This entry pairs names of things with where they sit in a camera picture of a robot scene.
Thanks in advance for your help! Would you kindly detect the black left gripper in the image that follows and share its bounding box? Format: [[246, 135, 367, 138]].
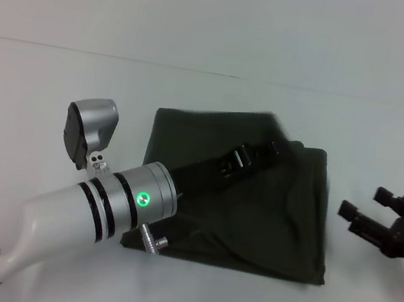
[[166, 118, 295, 216]]

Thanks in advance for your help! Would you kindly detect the dark green t-shirt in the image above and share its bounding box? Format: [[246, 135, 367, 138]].
[[119, 90, 352, 287]]

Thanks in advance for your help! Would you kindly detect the left gripper cable with connector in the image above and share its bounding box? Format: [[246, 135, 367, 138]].
[[135, 222, 173, 258]]

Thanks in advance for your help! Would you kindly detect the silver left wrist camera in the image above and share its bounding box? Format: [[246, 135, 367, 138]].
[[57, 92, 123, 177]]

